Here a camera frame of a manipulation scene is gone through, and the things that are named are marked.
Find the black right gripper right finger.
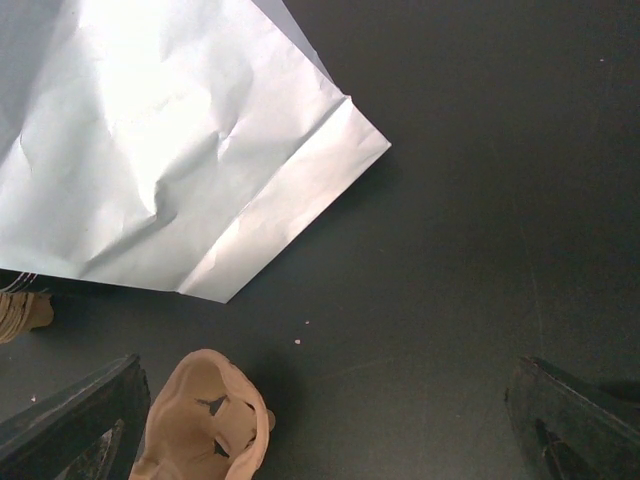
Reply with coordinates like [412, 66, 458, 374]
[505, 357, 639, 479]

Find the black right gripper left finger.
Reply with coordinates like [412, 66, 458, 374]
[1, 355, 150, 479]

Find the single brown pulp cup carrier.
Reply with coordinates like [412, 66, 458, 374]
[130, 349, 275, 479]

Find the light blue paper bag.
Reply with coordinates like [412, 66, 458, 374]
[1, 1, 390, 303]

